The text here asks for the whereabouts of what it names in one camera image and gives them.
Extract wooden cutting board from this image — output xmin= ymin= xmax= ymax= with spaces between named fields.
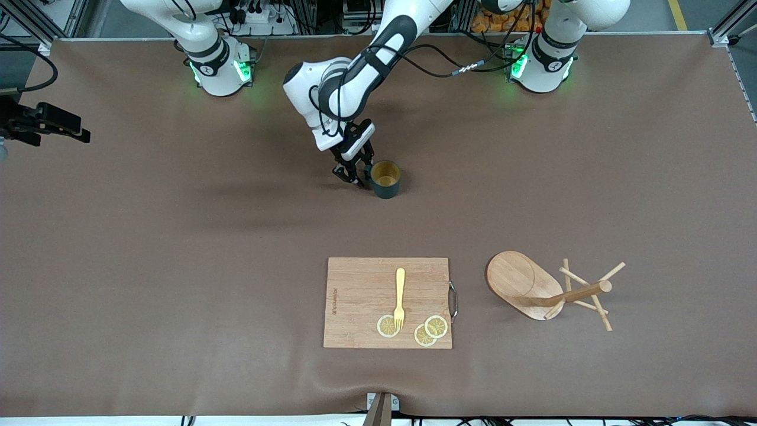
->
xmin=323 ymin=257 xmax=459 ymax=350

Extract wooden mug tree rack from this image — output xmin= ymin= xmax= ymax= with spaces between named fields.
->
xmin=486 ymin=251 xmax=626 ymax=332

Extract long white power strip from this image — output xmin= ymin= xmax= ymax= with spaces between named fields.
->
xmin=343 ymin=20 xmax=386 ymax=35

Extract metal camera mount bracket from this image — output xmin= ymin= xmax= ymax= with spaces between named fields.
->
xmin=362 ymin=392 xmax=400 ymax=426

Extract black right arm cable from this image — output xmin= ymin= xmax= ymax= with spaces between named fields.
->
xmin=0 ymin=33 xmax=59 ymax=95

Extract orange snack bag pile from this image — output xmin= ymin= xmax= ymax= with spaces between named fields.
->
xmin=471 ymin=0 xmax=542 ymax=33

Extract teal mug yellow inside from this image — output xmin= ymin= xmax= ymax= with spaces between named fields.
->
xmin=370 ymin=160 xmax=402 ymax=199

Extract yellow plastic fork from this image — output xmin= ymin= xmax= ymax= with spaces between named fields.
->
xmin=394 ymin=268 xmax=406 ymax=331

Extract brown table cover mat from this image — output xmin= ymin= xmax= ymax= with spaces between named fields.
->
xmin=0 ymin=33 xmax=757 ymax=418

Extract aluminium frame post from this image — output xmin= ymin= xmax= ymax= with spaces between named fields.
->
xmin=0 ymin=0 xmax=89 ymax=51
xmin=707 ymin=0 xmax=757 ymax=48

